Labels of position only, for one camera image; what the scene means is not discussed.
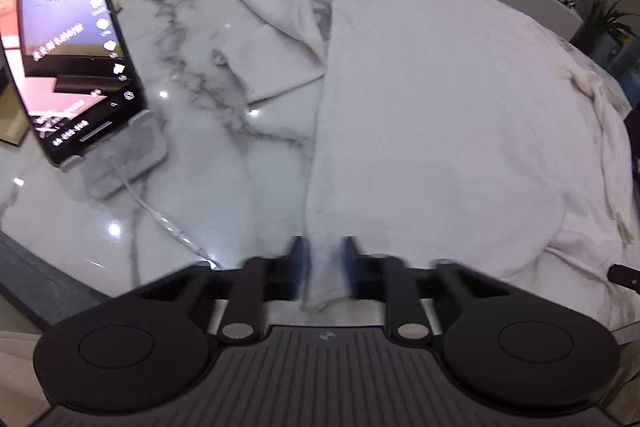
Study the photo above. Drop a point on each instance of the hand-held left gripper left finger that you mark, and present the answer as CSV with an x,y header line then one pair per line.
x,y
301,257

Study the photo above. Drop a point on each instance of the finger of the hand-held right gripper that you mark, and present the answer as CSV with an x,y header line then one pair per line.
x,y
625,278

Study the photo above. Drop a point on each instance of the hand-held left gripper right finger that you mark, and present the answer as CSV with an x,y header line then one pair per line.
x,y
347,259

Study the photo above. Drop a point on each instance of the white knit sweater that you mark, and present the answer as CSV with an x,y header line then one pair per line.
x,y
425,107

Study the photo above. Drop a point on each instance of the silver phone stand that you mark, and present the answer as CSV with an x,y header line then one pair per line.
x,y
130,152

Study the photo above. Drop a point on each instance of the green potted plant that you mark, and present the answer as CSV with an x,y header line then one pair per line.
x,y
605,19

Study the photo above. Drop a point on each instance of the black smartphone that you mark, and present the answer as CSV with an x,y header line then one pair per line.
x,y
70,32

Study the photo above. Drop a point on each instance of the tan board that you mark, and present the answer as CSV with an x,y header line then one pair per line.
x,y
10,112

